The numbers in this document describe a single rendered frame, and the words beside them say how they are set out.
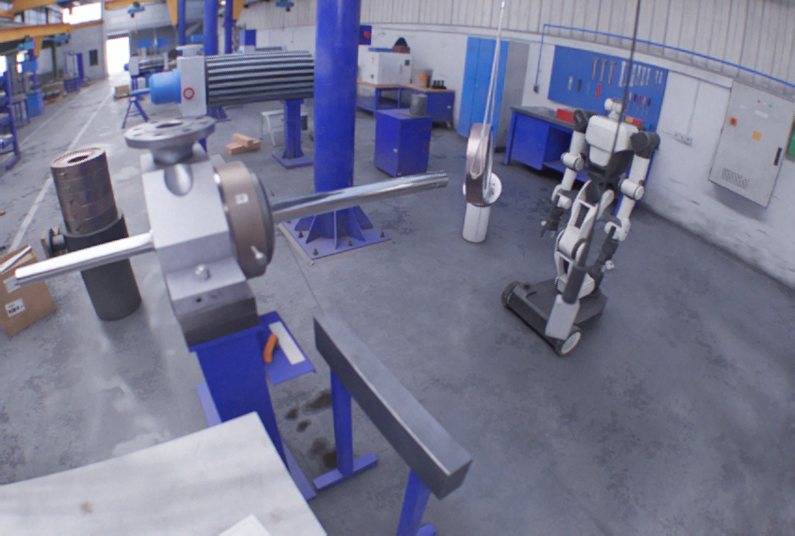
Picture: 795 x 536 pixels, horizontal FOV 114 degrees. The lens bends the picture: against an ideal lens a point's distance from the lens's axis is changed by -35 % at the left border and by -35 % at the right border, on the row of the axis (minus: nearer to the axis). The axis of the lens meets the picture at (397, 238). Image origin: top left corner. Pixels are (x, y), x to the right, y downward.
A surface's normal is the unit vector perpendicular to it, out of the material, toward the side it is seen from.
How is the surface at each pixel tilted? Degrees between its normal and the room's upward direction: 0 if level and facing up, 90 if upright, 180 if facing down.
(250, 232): 76
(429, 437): 0
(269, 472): 0
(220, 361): 90
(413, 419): 0
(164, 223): 45
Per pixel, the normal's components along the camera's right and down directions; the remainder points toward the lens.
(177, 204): 0.46, -0.32
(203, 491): 0.07, -0.88
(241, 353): 0.58, 0.43
